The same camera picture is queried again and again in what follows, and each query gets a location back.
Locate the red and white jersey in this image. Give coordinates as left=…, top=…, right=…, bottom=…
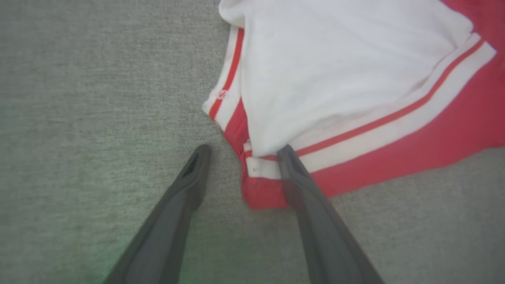
left=202, top=0, right=505, bottom=210

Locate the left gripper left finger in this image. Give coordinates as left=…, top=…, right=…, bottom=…
left=103, top=144, right=211, bottom=284

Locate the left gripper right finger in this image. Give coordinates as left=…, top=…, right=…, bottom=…
left=277, top=144, right=386, bottom=284

